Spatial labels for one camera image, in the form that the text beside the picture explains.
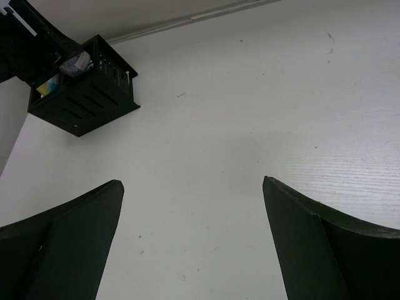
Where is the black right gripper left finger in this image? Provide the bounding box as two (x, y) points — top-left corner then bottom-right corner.
(1, 180), (124, 299)

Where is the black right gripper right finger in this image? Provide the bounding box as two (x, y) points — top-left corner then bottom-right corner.
(262, 176), (399, 299)

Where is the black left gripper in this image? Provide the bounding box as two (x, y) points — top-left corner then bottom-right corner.
(1, 1), (83, 86)

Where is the blue highlighter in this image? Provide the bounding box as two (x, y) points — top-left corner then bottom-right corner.
(45, 74), (60, 94)

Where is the black slotted organizer box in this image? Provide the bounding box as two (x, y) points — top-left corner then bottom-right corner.
(27, 35), (140, 137)

